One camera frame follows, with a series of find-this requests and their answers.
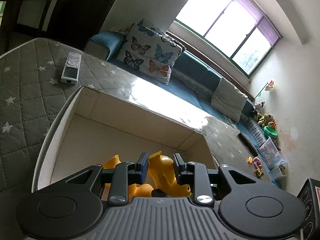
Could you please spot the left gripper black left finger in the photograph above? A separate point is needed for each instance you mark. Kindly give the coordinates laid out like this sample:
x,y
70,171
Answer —
x,y
125,174

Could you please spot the small orange toy piece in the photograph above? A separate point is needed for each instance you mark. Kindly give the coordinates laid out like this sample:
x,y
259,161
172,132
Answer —
x,y
249,160

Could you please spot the grey white cushion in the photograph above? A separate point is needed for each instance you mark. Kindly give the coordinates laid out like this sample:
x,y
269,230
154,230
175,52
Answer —
x,y
228,100

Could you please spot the butterfly print cushion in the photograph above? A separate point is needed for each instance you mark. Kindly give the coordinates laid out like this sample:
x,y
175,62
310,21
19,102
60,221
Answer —
x,y
150,51

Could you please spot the small yellow toy truck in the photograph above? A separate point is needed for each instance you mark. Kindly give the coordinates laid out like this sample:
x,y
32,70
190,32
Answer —
x,y
258,172

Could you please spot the green plastic bowl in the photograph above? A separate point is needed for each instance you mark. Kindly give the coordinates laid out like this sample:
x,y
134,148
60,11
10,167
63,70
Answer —
x,y
270,132

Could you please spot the pink toy figure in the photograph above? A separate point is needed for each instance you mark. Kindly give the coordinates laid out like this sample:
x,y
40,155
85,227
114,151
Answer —
x,y
257,163

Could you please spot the teal sofa bench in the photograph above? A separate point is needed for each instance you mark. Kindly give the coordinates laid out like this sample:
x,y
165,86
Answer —
x,y
191,80

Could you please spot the window with green frame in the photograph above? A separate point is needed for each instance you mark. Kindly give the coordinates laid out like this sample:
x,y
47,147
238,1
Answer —
x,y
238,29

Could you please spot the dark wooden door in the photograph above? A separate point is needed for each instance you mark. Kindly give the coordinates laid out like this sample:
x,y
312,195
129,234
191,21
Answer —
x,y
71,22

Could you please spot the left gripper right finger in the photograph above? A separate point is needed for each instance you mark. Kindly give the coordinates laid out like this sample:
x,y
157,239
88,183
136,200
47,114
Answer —
x,y
196,176

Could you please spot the pile of plush toys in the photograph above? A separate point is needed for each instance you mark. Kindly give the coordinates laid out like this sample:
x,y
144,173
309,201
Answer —
x,y
263,120

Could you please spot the golden yellow duck toy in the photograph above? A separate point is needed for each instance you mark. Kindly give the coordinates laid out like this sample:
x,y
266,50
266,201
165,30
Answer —
x,y
161,170

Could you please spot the orange rubber duck toy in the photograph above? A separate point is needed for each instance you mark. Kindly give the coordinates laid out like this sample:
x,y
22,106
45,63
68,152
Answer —
x,y
135,190

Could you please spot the grey cardboard box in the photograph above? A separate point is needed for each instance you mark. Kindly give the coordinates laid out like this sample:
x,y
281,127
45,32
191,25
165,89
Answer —
x,y
93,126

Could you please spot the clear plastic storage box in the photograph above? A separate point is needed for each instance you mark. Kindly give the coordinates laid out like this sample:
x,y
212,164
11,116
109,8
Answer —
x,y
271,155

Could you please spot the white remote control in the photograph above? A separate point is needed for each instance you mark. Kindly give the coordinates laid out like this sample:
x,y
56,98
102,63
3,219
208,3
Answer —
x,y
71,70

